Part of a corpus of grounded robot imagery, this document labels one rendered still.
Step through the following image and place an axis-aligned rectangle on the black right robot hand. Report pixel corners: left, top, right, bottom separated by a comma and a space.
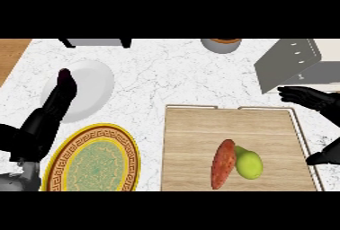
277, 85, 340, 166

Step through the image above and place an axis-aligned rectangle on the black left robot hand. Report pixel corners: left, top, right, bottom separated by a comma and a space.
0, 67, 79, 164

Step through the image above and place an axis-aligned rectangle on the green pear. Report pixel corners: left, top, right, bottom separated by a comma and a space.
232, 145, 265, 181

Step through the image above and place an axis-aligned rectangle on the white oval plate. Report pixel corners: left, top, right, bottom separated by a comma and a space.
40, 58, 116, 124

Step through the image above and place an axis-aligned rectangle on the green and gold patterned plate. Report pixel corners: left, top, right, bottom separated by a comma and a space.
40, 122, 142, 192

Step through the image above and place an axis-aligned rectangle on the grey pot with orange rim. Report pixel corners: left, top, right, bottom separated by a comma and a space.
200, 38, 243, 55

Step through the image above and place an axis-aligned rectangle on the grey appliance with black legs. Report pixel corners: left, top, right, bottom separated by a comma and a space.
58, 38, 133, 49

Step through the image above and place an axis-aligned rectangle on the red sweet potato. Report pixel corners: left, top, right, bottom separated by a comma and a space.
210, 138, 238, 190

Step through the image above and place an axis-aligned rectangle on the wooden tray with metal handles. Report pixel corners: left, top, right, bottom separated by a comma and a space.
160, 103, 326, 192

